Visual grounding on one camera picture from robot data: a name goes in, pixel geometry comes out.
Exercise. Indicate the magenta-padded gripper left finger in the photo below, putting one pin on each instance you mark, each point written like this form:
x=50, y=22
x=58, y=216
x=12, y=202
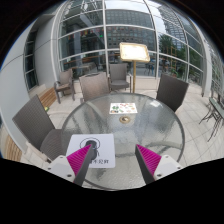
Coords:
x=78, y=160

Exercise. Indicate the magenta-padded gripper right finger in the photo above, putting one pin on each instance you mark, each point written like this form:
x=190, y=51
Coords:
x=149, y=160

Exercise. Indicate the black computer mouse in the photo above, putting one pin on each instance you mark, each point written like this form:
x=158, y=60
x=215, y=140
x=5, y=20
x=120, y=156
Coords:
x=95, y=151

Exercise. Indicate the white printed mouse pad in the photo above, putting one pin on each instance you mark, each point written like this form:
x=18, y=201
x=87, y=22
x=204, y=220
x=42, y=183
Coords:
x=106, y=150

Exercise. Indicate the round brass table cap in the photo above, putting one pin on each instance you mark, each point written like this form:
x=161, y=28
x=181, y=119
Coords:
x=125, y=119

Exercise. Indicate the small white card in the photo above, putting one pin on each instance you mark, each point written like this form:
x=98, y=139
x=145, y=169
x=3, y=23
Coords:
x=155, y=103

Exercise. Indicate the colourful printed leaflet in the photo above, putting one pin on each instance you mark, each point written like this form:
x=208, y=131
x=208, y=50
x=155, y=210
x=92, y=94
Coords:
x=123, y=108

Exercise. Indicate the grey wicker chair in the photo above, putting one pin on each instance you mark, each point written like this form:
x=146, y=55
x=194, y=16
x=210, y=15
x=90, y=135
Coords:
x=66, y=78
x=119, y=72
x=94, y=86
x=33, y=121
x=172, y=91

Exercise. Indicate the green metal folding furniture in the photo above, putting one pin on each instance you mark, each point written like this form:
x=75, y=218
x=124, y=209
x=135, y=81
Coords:
x=213, y=111

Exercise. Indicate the gold menu stand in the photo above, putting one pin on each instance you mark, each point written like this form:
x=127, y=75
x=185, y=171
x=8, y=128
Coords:
x=134, y=51

